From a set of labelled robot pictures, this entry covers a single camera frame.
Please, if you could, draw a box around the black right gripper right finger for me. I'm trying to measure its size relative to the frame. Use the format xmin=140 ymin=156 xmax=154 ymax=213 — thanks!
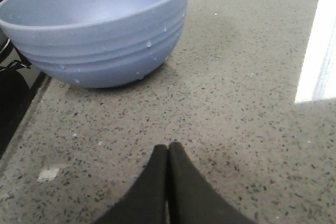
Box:
xmin=168 ymin=142 xmax=254 ymax=223

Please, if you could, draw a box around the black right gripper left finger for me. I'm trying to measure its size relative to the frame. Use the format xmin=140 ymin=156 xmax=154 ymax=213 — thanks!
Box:
xmin=95 ymin=145 xmax=168 ymax=223

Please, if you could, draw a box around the light blue plastic bowl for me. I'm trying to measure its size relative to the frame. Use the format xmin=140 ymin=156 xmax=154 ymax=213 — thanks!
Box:
xmin=1 ymin=0 xmax=188 ymax=88

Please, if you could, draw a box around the black glass gas cooktop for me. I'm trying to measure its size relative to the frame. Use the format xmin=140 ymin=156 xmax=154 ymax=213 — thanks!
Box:
xmin=0 ymin=71 xmax=52 ymax=161

